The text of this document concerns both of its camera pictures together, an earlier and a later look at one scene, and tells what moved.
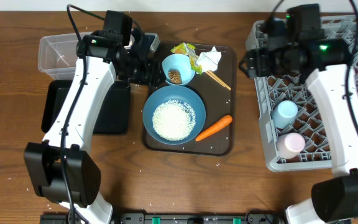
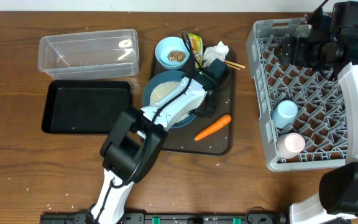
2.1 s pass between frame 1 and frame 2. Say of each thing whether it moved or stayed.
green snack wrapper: moved
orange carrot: stayed
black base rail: stayed
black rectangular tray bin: stayed
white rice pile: moved
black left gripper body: moved
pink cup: stayed
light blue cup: stayed
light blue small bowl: moved
